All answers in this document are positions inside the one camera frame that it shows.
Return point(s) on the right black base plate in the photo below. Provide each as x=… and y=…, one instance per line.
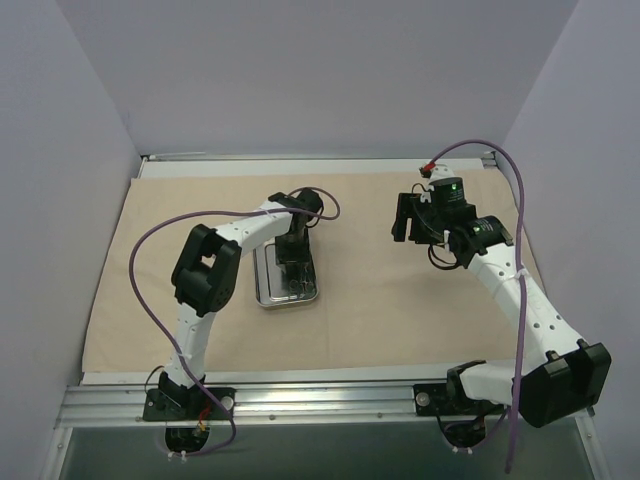
x=433, y=399

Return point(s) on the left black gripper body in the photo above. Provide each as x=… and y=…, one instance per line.
x=292, y=255

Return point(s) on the aluminium front rail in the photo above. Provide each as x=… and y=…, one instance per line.
x=122, y=405

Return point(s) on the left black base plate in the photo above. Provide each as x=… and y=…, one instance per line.
x=159, y=407

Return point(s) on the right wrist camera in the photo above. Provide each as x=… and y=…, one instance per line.
x=445, y=191

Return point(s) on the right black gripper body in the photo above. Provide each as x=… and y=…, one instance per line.
x=406, y=218

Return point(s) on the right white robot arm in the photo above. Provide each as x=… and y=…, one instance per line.
x=556, y=372

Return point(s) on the back aluminium rail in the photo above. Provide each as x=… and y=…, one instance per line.
x=230, y=157

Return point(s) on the steel forceps clamp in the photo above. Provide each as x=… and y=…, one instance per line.
x=295, y=288

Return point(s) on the steel surgical scissors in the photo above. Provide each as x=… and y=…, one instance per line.
x=308, y=283

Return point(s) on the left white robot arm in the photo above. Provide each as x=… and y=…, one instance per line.
x=204, y=280

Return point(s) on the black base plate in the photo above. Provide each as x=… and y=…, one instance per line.
x=433, y=399
x=159, y=407

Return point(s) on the steel instrument tray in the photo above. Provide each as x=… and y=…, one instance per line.
x=271, y=283

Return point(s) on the beige cloth surgical kit roll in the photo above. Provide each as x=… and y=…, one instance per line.
x=380, y=303

